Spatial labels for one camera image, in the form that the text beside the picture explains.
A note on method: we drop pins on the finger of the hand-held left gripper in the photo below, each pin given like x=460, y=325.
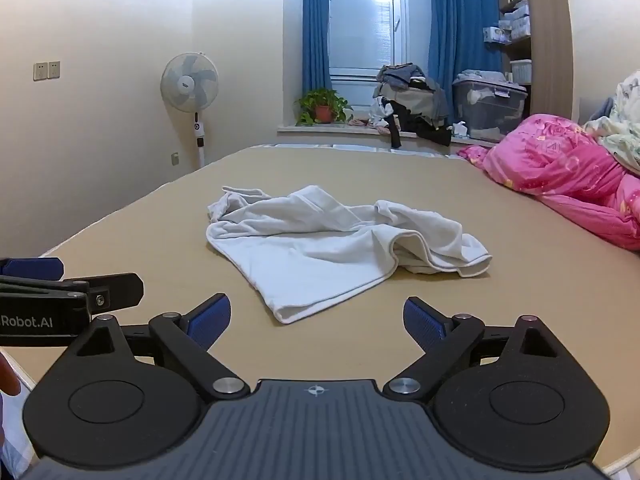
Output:
x=35, y=267
x=120, y=290

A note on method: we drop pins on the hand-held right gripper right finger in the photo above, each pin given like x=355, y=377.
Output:
x=425, y=325

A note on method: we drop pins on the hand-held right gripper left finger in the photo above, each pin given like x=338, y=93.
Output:
x=212, y=317

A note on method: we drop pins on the white t-shirt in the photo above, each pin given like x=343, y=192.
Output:
x=310, y=245

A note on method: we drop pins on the pile of dark clothes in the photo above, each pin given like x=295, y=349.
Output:
x=410, y=100

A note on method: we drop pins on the person's left hand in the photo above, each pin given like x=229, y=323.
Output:
x=7, y=375

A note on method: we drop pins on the white tissue pack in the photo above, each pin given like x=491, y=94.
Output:
x=459, y=131

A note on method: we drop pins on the pink flowered quilt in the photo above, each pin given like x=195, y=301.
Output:
x=560, y=165

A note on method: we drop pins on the small pink cloth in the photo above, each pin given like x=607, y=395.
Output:
x=359, y=122

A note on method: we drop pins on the white standing fan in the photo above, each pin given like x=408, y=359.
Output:
x=189, y=82

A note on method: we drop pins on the clear plastic storage box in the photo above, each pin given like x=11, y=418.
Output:
x=487, y=110

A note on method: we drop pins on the green potted plant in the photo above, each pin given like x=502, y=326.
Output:
x=322, y=105

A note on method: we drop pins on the white shelf basket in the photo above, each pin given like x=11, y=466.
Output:
x=520, y=71

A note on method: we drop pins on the white floral blanket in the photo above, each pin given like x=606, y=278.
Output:
x=622, y=125

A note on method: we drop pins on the blue curtain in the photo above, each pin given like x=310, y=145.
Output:
x=316, y=35
x=460, y=35

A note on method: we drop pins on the white framed window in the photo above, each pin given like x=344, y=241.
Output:
x=370, y=25

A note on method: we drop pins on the wooden bookshelf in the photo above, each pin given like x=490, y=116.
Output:
x=547, y=35

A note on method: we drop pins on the beige wall socket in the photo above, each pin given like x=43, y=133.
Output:
x=40, y=70
x=54, y=69

